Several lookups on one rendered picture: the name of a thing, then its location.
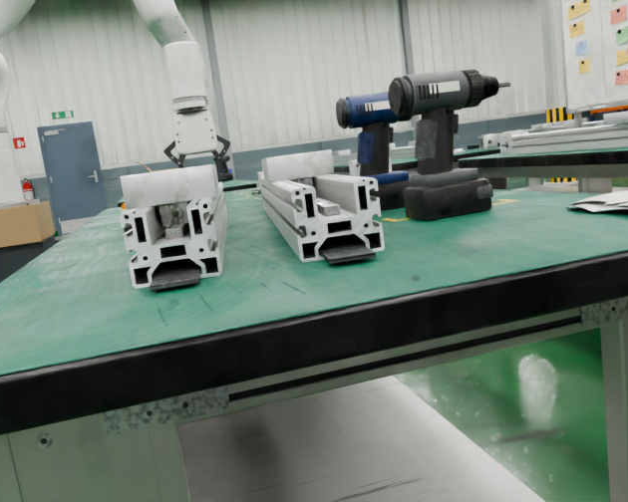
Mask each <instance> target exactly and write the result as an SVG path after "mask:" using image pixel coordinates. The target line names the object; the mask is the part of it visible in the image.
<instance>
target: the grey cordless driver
mask: <svg viewBox="0 0 628 502"><path fill-rule="evenodd" d="M505 87H510V82H507V83H498V80H497V78H496V77H492V76H487V75H482V74H480V73H479V71H477V70H464V71H460V70H455V71H445V72H435V73H426V74H416V75H406V76H402V77H398V78H395V79H394V80H393V81H392V83H391V84H390V86H389V91H388V99H389V105H390V108H391V110H392V112H393V113H395V115H396V116H398V117H400V116H407V117H408V116H416V115H421V120H420V121H418V122H417V123H416V143H415V158H416V159H417V161H418V174H416V175H412V176H411V177H410V182H411V187H407V188H405V189H404V201H405V210H406V216H407V217H408V218H413V219H419V220H425V221H429V220H435V219H441V218H447V217H453V216H458V215H464V214H470V213H476V212H482V211H488V210H490V209H491V198H492V197H493V190H492V184H490V182H489V180H488V179H486V178H478V171H477V169H476V168H457V169H453V165H454V134H455V133H458V128H459V115H457V114H455V111H457V110H461V109H466V108H474V107H476V106H479V104H480V103H481V101H483V100H485V99H488V98H490V97H492V96H495V95H496V94H497V92H498V89H499V88H505Z"/></svg>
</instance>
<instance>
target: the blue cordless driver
mask: <svg viewBox="0 0 628 502"><path fill-rule="evenodd" d="M336 117H337V122H338V125H339V126H340V127H341V128H342V129H344V128H347V127H348V128H358V127H361V128H362V132H360V133H358V148H357V162H359V164H360V175H362V176H360V177H372V178H375V179H377V181H378V191H374V190H369V194H370V195H371V196H375V197H379V199H380V208H381V211H384V210H390V209H397V208H403V207H405V201H404V189H405V188H407V187H411V182H410V180H409V174H408V172H407V171H390V172H389V165H390V142H393V138H394V128H393V127H392V126H390V124H395V123H396V122H397V121H398V122H406V121H409V120H410V119H411V117H412V116H408V117H407V116H400V117H398V116H396V115H395V113H393V112H392V110H391V108H390V105H389V99H388V92H382V93H375V94H366V95H358V96H350V97H346V99H344V98H340V99H339V101H338V102H337V103H336Z"/></svg>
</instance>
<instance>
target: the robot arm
mask: <svg viewBox="0 0 628 502"><path fill-rule="evenodd" d="M35 1H36V0H0V38H1V37H3V36H4V35H6V34H7V33H9V32H10V31H11V30H12V29H14V28H15V27H16V26H17V25H18V24H19V23H20V21H21V20H22V19H23V18H24V17H25V15H26V14H27V12H28V11H29V10H30V8H31V7H32V5H33V4H34V2H35ZM133 1H134V3H135V5H136V7H137V9H138V12H139V14H140V16H141V18H142V20H143V21H144V23H145V25H146V26H147V27H148V29H149V30H150V31H151V33H152V34H153V35H154V36H155V38H156V39H157V41H158V43H159V44H160V46H161V47H162V49H163V51H164V55H165V61H166V67H167V73H168V80H169V86H170V92H171V98H172V104H173V110H174V111H175V112H178V113H176V115H175V116H174V118H173V125H174V138H175V140H174V141H173V142H172V143H171V144H170V145H169V146H168V147H167V148H166V149H165V150H164V151H163V152H164V153H165V154H166V156H167V157H168V158H169V159H170V160H172V161H173V162H174V163H176V164H177V165H178V168H185V165H183V161H184V159H185V157H186V156H187V155H191V154H199V153H206V152H211V153H212V154H213V155H214V156H215V157H216V162H215V164H216V171H217V176H218V177H220V174H221V173H223V171H222V165H221V160H222V158H223V157H224V156H225V154H226V153H227V151H228V149H229V147H230V145H231V143H230V141H228V140H226V139H224V138H223V137H221V136H219V135H217V134H216V131H215V126H214V122H213V118H212V115H211V112H210V111H208V110H205V109H206V107H207V105H209V100H207V99H206V90H205V88H206V86H207V83H208V75H207V71H206V68H205V65H204V62H203V60H202V57H201V55H200V52H199V46H198V44H197V43H195V42H194V40H193V38H192V35H191V33H190V31H189V30H188V28H187V26H186V24H185V22H184V21H183V19H182V17H181V15H180V14H179V12H178V10H177V8H176V6H175V4H174V2H173V0H133ZM10 84H11V77H10V71H9V67H8V65H7V62H6V60H5V59H4V57H3V56H2V54H1V53H0V209H3V208H10V207H16V206H22V205H26V204H27V203H29V204H34V203H39V202H40V200H39V199H33V200H26V201H25V199H24V195H23V191H22V186H21V182H20V178H19V173H18V169H17V164H16V160H15V156H14V151H13V147H12V143H11V138H10V134H9V130H8V126H7V122H6V118H5V106H6V102H7V98H8V94H9V90H10ZM217 141H219V142H221V143H223V144H224V148H223V150H222V151H221V152H220V153H218V152H217V151H216V150H217V149H218V142H217ZM175 147H176V150H177V153H178V154H180V156H179V158H176V157H175V156H174V155H173V154H172V153H171V151H172V150H173V149H174V148H175Z"/></svg>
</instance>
